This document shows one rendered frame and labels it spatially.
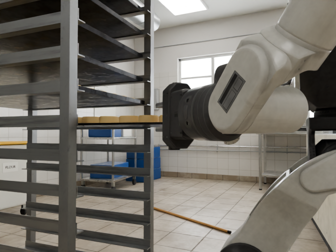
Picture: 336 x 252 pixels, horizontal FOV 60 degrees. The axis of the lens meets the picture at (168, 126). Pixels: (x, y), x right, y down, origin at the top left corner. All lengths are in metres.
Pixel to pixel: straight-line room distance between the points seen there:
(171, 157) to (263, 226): 5.10
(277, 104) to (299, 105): 0.04
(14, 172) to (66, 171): 2.53
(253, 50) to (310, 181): 0.44
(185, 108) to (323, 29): 0.21
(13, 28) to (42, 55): 0.14
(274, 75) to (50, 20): 0.68
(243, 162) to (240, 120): 5.07
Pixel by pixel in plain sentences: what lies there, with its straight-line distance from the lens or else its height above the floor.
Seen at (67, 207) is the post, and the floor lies 0.66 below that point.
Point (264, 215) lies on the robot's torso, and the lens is 0.77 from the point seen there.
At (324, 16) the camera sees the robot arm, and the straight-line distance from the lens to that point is 0.33.
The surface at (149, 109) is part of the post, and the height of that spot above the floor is 0.93.
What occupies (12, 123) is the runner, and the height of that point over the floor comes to 0.87.
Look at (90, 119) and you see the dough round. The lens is 0.78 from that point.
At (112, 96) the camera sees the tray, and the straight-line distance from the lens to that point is 0.93.
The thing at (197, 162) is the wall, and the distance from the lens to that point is 5.62.
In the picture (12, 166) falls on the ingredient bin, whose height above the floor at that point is 0.53.
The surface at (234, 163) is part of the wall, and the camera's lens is 5.44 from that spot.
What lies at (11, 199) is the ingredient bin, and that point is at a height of 0.20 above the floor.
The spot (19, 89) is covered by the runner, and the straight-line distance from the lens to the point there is 0.91.
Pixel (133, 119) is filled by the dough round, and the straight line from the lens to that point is 0.72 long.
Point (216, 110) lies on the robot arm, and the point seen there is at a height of 0.86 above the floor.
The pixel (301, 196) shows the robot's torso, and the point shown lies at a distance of 0.73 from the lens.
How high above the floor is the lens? 0.84
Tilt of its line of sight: 2 degrees up
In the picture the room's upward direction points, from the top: straight up
